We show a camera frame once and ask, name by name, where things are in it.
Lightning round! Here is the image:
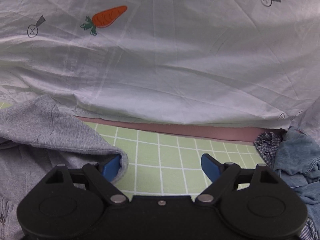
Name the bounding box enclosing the grey zip-up hoodie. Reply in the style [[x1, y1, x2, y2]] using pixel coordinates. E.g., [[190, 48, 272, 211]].
[[1, 95, 129, 239]]

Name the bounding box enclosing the blue checkered shirt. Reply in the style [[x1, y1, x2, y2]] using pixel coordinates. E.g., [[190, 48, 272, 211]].
[[254, 132, 319, 239]]

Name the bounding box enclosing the green grid-pattern mat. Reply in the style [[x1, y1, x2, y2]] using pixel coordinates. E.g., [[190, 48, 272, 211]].
[[0, 101, 276, 202]]

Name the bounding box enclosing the blue denim garment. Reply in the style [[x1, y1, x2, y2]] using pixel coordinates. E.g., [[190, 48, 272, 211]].
[[272, 127, 319, 224]]

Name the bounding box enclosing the grey carrot-print bedsheet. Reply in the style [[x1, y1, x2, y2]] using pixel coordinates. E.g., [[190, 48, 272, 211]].
[[1, 0, 319, 128]]

